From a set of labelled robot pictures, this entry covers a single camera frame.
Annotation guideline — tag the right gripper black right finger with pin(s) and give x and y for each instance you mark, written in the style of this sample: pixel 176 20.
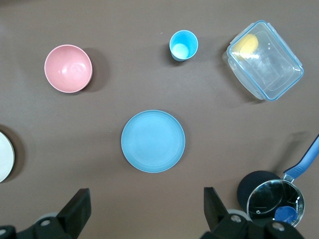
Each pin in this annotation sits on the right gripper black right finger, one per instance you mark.
pixel 214 209

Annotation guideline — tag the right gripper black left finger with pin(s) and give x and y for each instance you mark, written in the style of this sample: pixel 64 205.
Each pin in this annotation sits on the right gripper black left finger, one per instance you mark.
pixel 77 209

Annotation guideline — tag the blue plate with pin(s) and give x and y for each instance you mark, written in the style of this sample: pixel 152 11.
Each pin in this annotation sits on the blue plate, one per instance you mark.
pixel 153 140

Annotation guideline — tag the glass lid with blue knob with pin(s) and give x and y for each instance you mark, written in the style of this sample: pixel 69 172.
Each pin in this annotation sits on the glass lid with blue knob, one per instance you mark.
pixel 274 201

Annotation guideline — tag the beige plate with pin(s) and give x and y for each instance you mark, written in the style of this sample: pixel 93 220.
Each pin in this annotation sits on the beige plate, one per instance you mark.
pixel 5 156

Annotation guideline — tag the pink bowl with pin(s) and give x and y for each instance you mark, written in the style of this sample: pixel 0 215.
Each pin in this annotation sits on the pink bowl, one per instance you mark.
pixel 67 69

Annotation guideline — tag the clear container with blue seal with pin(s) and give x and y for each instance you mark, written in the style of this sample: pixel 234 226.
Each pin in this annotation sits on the clear container with blue seal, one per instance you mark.
pixel 271 69

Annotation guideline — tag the blue cup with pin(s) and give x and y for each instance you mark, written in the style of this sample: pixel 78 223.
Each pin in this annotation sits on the blue cup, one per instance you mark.
pixel 183 46

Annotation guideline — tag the yellow round food item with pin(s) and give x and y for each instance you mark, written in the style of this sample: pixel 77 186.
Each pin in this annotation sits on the yellow round food item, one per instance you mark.
pixel 248 46

